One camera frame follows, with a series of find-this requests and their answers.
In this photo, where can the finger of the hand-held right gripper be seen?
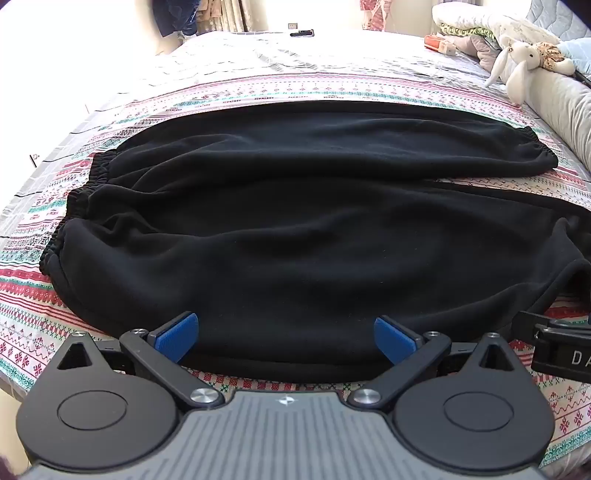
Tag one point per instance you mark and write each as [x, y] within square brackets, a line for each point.
[526, 326]

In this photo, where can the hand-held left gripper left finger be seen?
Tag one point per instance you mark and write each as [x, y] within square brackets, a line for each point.
[180, 337]

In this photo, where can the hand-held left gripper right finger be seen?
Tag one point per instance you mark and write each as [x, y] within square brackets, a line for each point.
[392, 340]

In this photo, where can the black pants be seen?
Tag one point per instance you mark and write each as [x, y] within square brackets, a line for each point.
[295, 230]

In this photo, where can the red green patterned blanket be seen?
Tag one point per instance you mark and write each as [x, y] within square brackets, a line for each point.
[51, 295]

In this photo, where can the grey bolster pillow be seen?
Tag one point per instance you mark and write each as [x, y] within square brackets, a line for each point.
[565, 110]

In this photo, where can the white plush rabbit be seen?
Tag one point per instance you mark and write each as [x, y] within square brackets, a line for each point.
[519, 60]

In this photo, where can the light blue pillow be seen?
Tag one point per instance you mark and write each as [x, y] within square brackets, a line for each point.
[579, 53]

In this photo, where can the grey soft cloth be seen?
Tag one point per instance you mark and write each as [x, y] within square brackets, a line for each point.
[475, 50]

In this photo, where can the orange small box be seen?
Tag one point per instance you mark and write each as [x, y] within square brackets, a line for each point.
[437, 44]

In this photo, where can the white checked bedsheet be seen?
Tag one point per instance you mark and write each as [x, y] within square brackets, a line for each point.
[277, 50]

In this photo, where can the pile of folded quilts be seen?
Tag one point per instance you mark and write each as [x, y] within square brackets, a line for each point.
[485, 21]

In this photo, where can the quilted grey headboard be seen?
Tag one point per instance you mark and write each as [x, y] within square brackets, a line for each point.
[551, 14]

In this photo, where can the dark blue hanging garment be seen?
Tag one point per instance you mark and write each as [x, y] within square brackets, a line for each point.
[178, 16]

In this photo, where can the black remote control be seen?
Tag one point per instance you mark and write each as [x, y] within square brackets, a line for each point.
[301, 33]

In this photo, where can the beige curtain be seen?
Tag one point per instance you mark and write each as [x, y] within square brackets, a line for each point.
[231, 14]

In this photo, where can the pink hanging garment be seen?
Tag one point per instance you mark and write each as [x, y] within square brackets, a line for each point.
[207, 10]

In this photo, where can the pink patterned hanging cloth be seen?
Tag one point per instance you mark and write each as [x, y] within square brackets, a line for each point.
[376, 13]

